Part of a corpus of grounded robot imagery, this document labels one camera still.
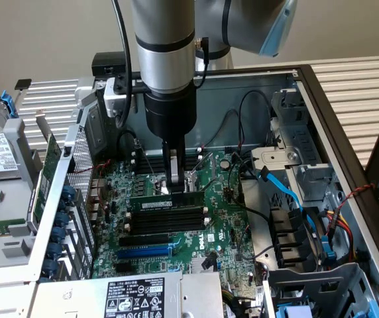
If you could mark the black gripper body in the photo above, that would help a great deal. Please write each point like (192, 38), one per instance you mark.
(171, 112)

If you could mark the green RAM stick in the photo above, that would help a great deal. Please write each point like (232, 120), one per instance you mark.
(149, 202)
(0, 228)

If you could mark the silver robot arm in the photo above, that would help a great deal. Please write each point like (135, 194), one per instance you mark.
(163, 33)

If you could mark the black RAM slot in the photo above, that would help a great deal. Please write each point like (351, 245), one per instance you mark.
(149, 164)
(163, 229)
(149, 170)
(149, 158)
(163, 222)
(163, 214)

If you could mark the CPU socket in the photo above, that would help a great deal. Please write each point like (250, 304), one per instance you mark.
(192, 181)

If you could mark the green motherboard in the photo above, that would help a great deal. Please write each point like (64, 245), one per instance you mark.
(222, 212)

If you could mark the long black expansion slot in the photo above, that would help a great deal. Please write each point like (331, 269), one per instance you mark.
(143, 240)

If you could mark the round coin battery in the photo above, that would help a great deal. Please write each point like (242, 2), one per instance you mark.
(224, 164)

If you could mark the blue expansion slot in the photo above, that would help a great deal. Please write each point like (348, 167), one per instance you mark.
(143, 252)

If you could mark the silver chipset heatsink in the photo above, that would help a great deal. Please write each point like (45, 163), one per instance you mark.
(196, 265)

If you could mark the short black expansion slot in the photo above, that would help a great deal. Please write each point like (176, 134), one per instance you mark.
(123, 268)

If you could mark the blue card retainer clip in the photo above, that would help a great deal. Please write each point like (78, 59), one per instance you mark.
(58, 234)
(50, 267)
(62, 219)
(55, 251)
(68, 192)

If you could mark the metal disk bay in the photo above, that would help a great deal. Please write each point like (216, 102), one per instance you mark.
(275, 159)

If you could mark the black fan shroud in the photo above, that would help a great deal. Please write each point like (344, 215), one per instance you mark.
(285, 232)

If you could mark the green graphics card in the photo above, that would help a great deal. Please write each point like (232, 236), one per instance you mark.
(48, 172)

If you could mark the grey power supply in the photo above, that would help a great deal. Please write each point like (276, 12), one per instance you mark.
(77, 295)

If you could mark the black table end cap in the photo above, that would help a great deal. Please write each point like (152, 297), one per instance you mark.
(23, 84)

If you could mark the grey parts rack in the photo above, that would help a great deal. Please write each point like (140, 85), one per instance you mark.
(14, 149)

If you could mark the grey drive cage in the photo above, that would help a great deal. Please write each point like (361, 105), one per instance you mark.
(308, 281)

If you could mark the open black PC case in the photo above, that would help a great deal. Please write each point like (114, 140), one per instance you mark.
(328, 126)

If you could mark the blue disk caddy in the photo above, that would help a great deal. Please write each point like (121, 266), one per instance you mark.
(10, 104)

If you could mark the silver camera bracket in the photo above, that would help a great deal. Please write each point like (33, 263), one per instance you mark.
(113, 96)

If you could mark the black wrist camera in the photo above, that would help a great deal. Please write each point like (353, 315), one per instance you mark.
(106, 64)

